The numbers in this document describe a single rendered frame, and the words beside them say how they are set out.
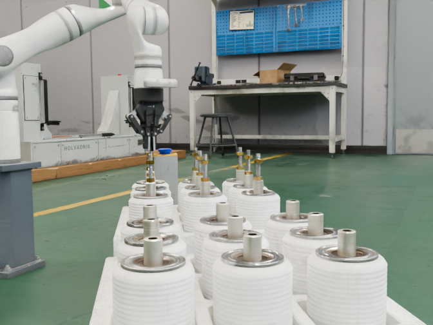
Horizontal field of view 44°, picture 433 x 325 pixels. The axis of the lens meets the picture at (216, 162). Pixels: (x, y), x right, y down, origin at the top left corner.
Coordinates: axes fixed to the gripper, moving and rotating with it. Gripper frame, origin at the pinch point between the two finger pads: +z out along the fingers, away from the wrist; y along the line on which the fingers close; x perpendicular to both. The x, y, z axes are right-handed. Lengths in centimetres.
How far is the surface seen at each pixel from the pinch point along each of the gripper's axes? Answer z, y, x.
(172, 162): 6.3, -12.2, -8.7
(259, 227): 16.6, -6.0, 36.2
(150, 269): 9, 40, 70
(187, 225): 16.2, 6.2, 26.5
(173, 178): 10.9, -12.4, -8.5
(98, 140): 13, -111, -279
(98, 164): 31, -105, -266
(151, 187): 8.1, 12.0, 21.8
